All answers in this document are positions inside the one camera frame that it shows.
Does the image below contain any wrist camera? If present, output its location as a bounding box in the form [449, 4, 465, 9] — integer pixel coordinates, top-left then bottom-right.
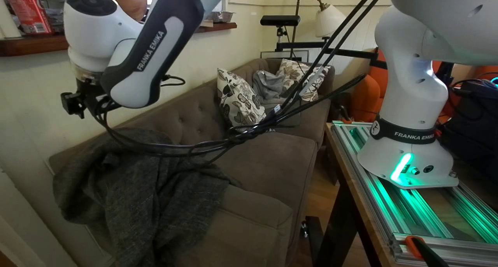
[60, 91, 87, 119]

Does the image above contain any camera on mount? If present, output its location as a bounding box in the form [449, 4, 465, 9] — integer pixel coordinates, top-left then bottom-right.
[260, 14, 389, 70]

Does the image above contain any orange handled clamp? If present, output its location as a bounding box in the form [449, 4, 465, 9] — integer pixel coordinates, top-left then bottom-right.
[404, 235, 449, 267]

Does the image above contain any brown tufted sofa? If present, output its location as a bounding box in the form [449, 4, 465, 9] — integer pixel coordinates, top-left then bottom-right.
[48, 58, 336, 267]

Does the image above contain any wooden wall shelf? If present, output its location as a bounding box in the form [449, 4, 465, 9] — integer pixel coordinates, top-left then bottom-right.
[0, 22, 238, 58]

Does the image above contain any red packet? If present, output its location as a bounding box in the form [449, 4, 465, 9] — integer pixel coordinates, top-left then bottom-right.
[5, 0, 52, 35]

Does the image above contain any floor lamp with white shade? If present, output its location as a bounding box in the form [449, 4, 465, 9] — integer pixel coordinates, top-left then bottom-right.
[291, 0, 347, 46]

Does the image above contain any floral throw pillow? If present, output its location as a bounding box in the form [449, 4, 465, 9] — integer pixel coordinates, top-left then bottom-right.
[216, 68, 267, 128]
[276, 58, 331, 103]

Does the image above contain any dark grey blanket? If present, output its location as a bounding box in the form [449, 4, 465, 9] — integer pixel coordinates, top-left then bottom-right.
[52, 127, 235, 267]

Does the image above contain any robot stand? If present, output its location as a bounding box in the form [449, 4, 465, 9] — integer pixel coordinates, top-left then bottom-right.
[306, 121, 498, 267]

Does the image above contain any foil tray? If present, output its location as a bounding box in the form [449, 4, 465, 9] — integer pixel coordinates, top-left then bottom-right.
[205, 11, 235, 23]

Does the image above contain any orange armchair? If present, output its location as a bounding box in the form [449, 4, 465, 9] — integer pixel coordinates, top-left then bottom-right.
[349, 48, 498, 123]

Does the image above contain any dark bag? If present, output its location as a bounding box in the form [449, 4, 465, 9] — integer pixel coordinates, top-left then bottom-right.
[439, 79, 498, 182]

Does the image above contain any grey cloth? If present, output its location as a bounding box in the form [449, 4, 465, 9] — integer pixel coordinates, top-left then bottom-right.
[252, 70, 288, 105]

